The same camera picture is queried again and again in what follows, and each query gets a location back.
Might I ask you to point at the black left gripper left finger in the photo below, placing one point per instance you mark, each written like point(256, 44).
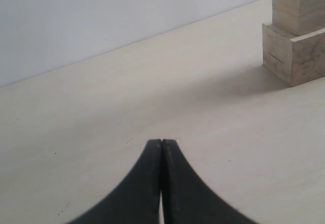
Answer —
point(136, 198)

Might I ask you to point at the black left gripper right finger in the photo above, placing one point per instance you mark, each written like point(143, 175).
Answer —
point(185, 197)

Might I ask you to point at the medium wooden cube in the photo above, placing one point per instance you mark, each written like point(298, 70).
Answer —
point(298, 17)

